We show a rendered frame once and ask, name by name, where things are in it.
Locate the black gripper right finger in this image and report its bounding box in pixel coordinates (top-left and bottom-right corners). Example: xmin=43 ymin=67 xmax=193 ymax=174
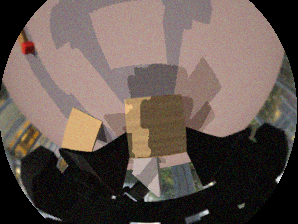
xmin=185 ymin=127 xmax=251 ymax=186

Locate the small red block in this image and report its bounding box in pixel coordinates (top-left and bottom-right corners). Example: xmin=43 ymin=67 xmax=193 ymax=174
xmin=21 ymin=40 xmax=35 ymax=55

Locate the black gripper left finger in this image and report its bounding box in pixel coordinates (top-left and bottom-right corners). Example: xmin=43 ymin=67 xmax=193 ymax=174
xmin=59 ymin=132 xmax=130 ymax=197

